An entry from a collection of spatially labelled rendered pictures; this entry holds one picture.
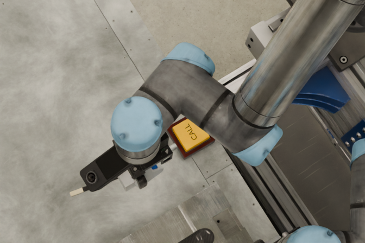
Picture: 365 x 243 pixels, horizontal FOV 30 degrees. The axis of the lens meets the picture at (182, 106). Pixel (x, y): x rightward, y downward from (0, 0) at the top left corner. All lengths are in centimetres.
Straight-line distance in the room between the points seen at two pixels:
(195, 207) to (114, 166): 27
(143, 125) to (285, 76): 22
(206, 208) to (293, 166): 79
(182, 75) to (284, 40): 19
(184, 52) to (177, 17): 142
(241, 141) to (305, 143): 115
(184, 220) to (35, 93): 45
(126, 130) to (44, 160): 54
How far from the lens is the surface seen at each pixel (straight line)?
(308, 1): 88
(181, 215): 139
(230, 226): 142
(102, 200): 148
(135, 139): 99
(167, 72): 104
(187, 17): 247
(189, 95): 103
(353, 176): 109
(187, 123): 148
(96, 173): 120
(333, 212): 214
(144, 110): 100
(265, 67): 94
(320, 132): 218
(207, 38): 244
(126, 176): 133
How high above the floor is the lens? 226
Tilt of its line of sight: 74 degrees down
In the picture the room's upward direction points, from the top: 10 degrees clockwise
